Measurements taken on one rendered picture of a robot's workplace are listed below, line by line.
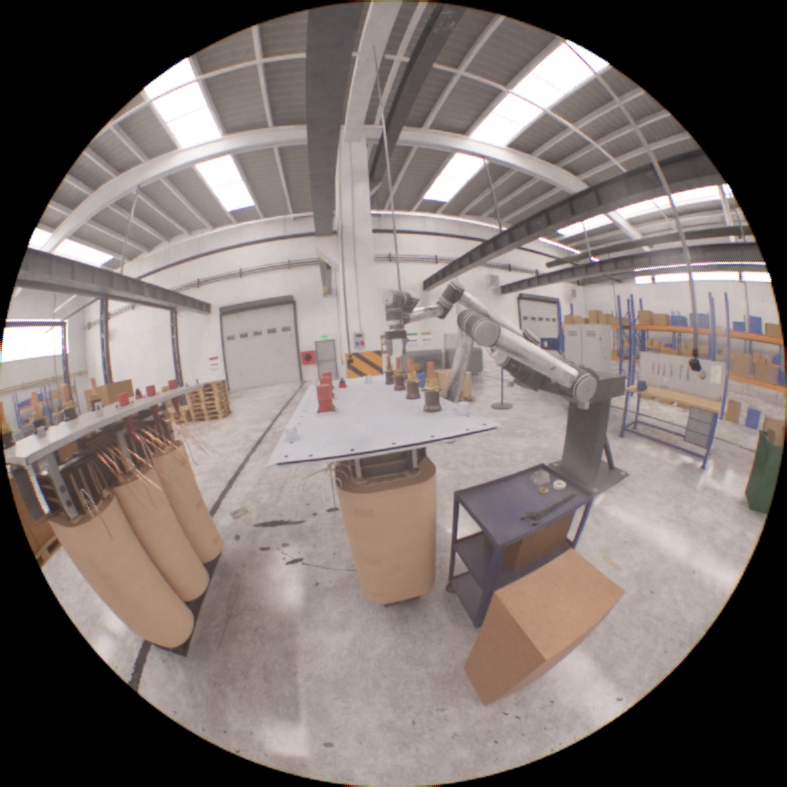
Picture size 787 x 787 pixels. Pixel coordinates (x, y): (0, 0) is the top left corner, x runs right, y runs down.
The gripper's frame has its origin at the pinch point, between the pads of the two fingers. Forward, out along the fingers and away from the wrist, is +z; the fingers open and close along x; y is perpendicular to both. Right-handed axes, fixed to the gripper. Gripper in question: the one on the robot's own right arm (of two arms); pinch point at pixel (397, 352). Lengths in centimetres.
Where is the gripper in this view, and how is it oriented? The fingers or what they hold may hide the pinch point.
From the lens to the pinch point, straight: 157.5
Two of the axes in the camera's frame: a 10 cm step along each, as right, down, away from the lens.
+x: -9.1, 1.5, -3.8
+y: -4.0, -1.5, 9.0
